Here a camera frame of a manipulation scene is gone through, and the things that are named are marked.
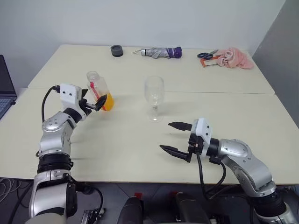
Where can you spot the orange framed tool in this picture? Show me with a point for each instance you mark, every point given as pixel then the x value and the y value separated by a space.
pixel 202 63

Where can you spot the dark laptop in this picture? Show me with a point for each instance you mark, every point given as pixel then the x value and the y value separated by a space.
pixel 6 93

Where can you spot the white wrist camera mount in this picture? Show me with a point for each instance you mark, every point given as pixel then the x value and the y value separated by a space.
pixel 205 133
pixel 69 93

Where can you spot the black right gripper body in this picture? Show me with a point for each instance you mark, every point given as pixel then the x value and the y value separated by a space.
pixel 194 144

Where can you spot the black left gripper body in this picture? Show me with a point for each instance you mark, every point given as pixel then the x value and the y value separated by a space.
pixel 87 107

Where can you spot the pink crumpled cloth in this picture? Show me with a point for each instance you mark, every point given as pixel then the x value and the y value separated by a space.
pixel 237 58

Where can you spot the clear bottle with orange drink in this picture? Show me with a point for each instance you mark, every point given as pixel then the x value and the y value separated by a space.
pixel 109 102

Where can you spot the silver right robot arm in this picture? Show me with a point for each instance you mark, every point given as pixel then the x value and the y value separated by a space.
pixel 236 149

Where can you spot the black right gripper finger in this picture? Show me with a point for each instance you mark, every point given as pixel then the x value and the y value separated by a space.
pixel 175 151
pixel 181 126

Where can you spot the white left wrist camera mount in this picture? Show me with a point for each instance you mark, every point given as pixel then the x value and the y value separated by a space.
pixel 69 93

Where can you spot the clear wine glass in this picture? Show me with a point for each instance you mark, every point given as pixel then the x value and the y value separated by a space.
pixel 154 93

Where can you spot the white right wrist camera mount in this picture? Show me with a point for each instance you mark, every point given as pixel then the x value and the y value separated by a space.
pixel 205 133

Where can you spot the dark rounded shape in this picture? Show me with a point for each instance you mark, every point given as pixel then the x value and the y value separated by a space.
pixel 130 210
pixel 190 210

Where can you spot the folded grey purple umbrella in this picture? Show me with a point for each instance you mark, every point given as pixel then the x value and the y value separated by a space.
pixel 162 52

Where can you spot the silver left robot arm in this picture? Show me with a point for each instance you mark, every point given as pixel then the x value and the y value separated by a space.
pixel 54 137

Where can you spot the small red tab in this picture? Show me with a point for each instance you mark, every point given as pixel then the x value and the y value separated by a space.
pixel 138 195
pixel 174 193

